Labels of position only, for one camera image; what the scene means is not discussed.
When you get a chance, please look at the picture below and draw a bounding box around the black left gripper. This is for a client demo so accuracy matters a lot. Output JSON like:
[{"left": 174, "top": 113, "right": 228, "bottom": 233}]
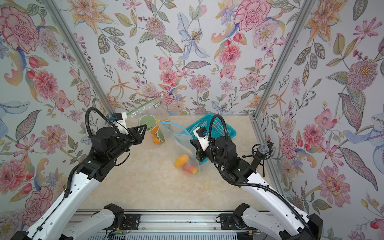
[{"left": 109, "top": 123, "right": 149, "bottom": 162}]

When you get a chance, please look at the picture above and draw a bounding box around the red mango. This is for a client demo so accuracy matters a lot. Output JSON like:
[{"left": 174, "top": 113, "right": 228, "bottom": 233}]
[{"left": 182, "top": 165, "right": 198, "bottom": 175}]

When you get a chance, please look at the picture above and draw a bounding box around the clear blue-zipper zip bag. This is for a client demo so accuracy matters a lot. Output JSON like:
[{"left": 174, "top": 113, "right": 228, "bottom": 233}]
[{"left": 160, "top": 122, "right": 200, "bottom": 175}]

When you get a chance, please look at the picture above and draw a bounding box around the clear green-print zip bag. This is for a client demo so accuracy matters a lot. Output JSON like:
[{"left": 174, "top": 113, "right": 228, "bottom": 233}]
[{"left": 126, "top": 95, "right": 170, "bottom": 140}]

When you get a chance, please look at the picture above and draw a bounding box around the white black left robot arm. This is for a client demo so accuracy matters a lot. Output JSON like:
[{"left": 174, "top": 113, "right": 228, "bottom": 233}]
[{"left": 12, "top": 125, "right": 147, "bottom": 240}]

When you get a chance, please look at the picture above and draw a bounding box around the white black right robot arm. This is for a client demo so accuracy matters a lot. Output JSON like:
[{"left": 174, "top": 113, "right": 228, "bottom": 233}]
[{"left": 190, "top": 136, "right": 323, "bottom": 240}]

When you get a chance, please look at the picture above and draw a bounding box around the teal plastic basket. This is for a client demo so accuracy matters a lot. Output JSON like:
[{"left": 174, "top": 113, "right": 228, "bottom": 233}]
[{"left": 184, "top": 113, "right": 238, "bottom": 165}]

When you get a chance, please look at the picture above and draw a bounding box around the black microphone on tripod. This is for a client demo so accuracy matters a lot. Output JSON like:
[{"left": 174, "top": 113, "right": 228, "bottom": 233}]
[{"left": 242, "top": 141, "right": 274, "bottom": 177}]

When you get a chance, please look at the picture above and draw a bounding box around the black corrugated cable right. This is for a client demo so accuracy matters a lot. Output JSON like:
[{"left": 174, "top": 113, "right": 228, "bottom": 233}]
[{"left": 208, "top": 113, "right": 313, "bottom": 235}]

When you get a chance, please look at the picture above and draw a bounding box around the black corrugated cable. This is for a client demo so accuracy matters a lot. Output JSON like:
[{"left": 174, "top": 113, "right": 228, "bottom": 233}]
[
  {"left": 208, "top": 113, "right": 313, "bottom": 235},
  {"left": 84, "top": 107, "right": 119, "bottom": 139}
]

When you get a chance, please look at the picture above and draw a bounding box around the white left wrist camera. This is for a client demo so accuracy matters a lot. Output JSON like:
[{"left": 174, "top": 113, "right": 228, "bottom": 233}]
[{"left": 110, "top": 113, "right": 128, "bottom": 134}]

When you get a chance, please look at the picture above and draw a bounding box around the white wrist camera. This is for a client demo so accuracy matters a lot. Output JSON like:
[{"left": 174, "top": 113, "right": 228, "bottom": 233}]
[
  {"left": 110, "top": 113, "right": 128, "bottom": 134},
  {"left": 193, "top": 127, "right": 210, "bottom": 151}
]

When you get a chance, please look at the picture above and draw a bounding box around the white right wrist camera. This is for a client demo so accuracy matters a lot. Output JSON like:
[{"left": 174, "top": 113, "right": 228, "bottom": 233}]
[{"left": 193, "top": 127, "right": 210, "bottom": 151}]

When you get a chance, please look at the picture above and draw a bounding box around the black corrugated cable left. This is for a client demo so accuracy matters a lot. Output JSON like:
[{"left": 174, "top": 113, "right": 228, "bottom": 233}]
[{"left": 84, "top": 107, "right": 119, "bottom": 139}]

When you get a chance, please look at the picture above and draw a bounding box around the aluminium front rail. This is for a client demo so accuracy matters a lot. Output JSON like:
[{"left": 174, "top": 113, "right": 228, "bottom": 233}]
[{"left": 49, "top": 209, "right": 310, "bottom": 240}]

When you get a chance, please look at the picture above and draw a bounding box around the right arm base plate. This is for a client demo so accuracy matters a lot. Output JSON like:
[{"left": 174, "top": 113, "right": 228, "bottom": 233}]
[{"left": 216, "top": 203, "right": 257, "bottom": 231}]

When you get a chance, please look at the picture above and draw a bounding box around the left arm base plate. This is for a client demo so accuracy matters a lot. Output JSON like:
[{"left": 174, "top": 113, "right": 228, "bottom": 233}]
[{"left": 103, "top": 204, "right": 141, "bottom": 231}]

